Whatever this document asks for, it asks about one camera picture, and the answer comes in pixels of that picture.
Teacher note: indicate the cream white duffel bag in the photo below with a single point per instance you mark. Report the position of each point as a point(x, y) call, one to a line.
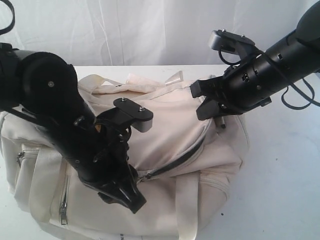
point(184, 167)

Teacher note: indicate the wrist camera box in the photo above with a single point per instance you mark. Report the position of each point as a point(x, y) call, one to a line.
point(227, 41)
point(126, 113)

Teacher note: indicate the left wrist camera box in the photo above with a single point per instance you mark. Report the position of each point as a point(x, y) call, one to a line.
point(126, 113)

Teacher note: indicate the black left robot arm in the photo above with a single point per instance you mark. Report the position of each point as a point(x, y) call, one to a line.
point(42, 88)

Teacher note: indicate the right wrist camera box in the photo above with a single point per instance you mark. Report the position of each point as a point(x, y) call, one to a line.
point(227, 41)

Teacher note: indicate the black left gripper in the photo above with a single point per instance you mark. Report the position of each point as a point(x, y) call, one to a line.
point(100, 156)

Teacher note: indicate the white backdrop curtain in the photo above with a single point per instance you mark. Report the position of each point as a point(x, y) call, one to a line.
point(146, 32)

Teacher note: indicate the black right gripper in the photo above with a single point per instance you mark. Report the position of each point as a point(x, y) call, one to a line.
point(244, 88)

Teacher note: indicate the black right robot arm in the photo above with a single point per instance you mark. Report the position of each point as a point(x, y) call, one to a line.
point(301, 49)

